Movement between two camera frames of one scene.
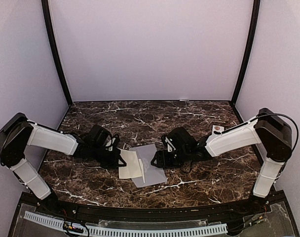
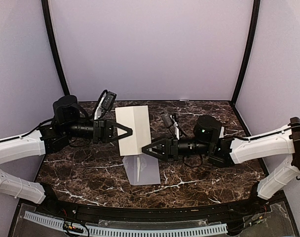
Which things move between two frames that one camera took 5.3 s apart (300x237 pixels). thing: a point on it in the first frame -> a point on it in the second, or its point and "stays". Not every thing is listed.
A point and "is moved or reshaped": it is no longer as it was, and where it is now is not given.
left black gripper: (113, 163) -> (103, 131)
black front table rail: (62, 209) stays
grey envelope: (153, 175) is moved or reshaped
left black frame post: (45, 5) stays
